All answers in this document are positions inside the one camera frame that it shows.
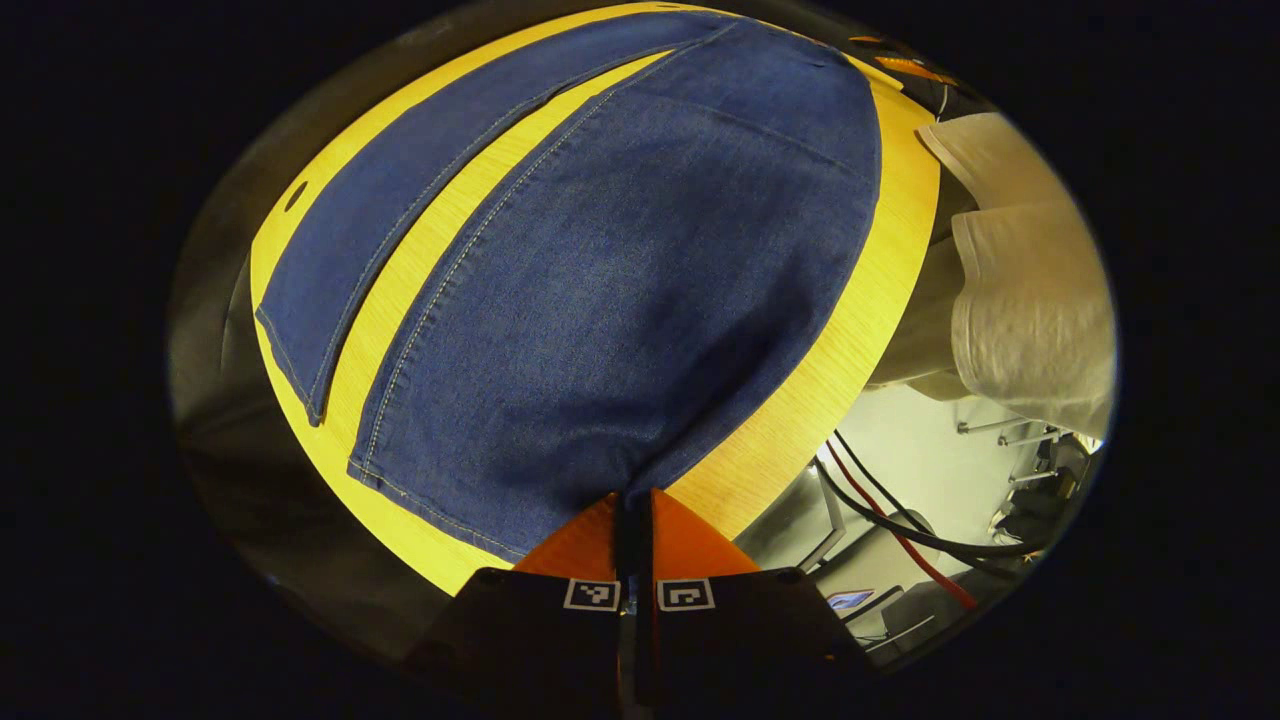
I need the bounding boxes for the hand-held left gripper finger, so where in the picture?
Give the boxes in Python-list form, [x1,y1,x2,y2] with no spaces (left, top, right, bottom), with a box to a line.
[400,490,636,713]
[638,487,873,713]

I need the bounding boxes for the blue denim jeans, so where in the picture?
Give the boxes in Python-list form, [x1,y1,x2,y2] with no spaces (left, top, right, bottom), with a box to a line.
[255,12,883,563]

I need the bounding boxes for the grey metal table leg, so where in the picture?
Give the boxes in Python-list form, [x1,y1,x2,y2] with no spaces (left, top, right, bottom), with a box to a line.
[798,470,851,573]

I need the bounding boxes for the person's beige shirt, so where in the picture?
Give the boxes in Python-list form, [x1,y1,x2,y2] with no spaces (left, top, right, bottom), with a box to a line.
[865,112,1118,441]

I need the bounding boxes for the black cable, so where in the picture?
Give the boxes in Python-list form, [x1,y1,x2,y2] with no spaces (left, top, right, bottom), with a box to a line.
[813,462,1046,561]
[833,430,1041,561]

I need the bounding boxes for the red cable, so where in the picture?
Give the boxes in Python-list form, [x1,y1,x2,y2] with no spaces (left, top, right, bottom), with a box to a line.
[824,440,981,611]

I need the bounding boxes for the silver metal frame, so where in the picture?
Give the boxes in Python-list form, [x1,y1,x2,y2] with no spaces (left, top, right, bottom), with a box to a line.
[955,412,1096,546]

